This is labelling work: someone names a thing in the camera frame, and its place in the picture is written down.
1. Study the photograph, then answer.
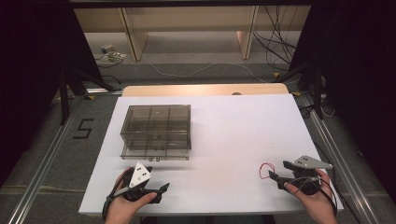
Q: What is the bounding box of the person's left hand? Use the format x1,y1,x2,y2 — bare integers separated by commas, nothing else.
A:
104,169,159,224

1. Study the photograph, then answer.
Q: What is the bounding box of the tangle of floor cables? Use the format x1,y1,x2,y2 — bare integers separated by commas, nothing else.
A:
298,91,336,119

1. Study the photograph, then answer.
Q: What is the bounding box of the light wooden bench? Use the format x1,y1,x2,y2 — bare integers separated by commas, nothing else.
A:
73,5,312,62

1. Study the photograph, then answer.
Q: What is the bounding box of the person's right hand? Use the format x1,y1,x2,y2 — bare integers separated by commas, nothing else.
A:
283,168,339,224

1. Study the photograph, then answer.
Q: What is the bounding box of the smoky transparent drawer cabinet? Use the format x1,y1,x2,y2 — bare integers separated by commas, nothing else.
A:
120,104,192,161

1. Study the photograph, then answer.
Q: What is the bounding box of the white board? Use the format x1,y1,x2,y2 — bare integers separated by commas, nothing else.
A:
78,93,345,217

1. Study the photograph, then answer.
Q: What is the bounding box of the black and red gripper cable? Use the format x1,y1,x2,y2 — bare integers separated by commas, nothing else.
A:
101,167,134,220

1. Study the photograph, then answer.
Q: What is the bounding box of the thin red wire loop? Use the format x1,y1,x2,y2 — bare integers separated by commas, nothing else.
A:
259,161,276,181

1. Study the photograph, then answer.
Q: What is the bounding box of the light wooden table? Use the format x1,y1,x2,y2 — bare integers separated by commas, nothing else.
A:
121,82,290,98

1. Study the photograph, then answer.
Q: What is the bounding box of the black tape numeral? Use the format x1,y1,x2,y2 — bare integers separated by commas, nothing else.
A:
72,118,95,140

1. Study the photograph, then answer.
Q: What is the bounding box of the white floor cable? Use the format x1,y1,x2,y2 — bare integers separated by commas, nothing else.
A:
148,61,269,84

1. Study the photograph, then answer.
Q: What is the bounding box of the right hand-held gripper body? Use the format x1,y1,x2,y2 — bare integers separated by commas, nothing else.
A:
281,155,333,196

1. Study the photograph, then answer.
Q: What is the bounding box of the bundle of black cables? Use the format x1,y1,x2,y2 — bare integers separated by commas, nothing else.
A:
252,5,297,72

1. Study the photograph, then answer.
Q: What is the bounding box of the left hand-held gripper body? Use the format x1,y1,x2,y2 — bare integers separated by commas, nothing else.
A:
120,161,163,204

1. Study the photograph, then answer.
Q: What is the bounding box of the black tripod stand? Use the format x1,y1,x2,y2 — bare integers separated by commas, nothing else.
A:
58,65,117,126
273,59,325,121

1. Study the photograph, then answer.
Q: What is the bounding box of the short aluminium rail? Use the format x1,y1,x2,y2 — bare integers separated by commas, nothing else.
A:
85,87,124,95

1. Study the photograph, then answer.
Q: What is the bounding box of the coiled pale cable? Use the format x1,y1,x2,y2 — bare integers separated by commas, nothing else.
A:
105,51,128,63

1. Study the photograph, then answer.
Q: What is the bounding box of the black curtain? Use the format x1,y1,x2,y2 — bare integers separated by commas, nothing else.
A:
0,0,105,188
289,0,396,204

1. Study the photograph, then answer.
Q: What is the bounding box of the aluminium floor rail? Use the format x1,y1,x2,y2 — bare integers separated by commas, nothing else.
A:
299,93,380,224
7,95,86,224

